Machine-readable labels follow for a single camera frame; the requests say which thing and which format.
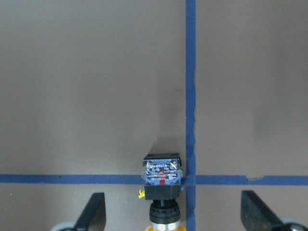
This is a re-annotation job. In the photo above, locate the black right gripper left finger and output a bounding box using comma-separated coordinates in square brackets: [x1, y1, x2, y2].
[73, 192, 106, 231]

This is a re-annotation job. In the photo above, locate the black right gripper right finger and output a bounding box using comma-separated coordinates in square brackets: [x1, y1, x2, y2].
[241, 190, 283, 231]

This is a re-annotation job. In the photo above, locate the yellow push button switch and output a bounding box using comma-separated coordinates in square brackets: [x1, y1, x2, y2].
[139, 153, 186, 231]

